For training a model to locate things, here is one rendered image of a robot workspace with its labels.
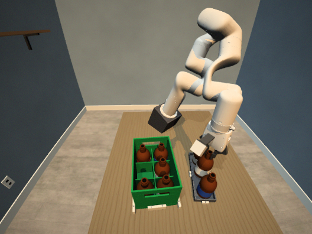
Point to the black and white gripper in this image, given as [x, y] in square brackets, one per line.
[219, 143]

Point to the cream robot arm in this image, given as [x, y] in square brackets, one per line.
[219, 27]

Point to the dark green crate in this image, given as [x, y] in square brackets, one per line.
[144, 169]

